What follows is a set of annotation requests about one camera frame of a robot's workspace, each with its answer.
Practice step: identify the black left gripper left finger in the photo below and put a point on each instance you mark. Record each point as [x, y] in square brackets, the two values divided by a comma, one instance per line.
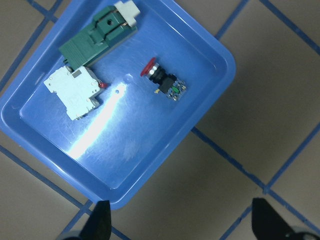
[98, 225]

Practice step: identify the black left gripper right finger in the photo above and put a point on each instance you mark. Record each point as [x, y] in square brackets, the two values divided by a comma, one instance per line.
[266, 223]

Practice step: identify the red emergency stop button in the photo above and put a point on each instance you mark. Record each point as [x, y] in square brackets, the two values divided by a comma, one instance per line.
[168, 84]

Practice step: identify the white circuit breaker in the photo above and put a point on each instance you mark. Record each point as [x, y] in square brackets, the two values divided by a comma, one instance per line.
[76, 89]

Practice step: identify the blue plastic tray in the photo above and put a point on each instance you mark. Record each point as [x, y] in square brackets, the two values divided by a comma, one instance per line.
[112, 152]

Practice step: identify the green electrical module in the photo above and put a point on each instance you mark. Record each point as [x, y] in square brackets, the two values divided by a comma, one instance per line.
[108, 28]

